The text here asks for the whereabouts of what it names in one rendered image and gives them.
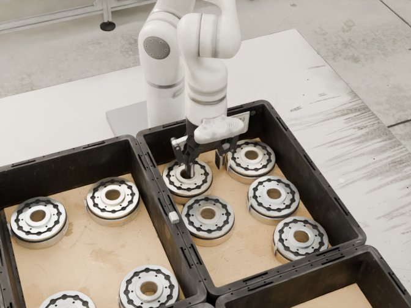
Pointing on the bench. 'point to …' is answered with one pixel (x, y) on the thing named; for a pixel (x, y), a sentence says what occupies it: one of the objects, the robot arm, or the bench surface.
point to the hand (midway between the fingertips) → (204, 165)
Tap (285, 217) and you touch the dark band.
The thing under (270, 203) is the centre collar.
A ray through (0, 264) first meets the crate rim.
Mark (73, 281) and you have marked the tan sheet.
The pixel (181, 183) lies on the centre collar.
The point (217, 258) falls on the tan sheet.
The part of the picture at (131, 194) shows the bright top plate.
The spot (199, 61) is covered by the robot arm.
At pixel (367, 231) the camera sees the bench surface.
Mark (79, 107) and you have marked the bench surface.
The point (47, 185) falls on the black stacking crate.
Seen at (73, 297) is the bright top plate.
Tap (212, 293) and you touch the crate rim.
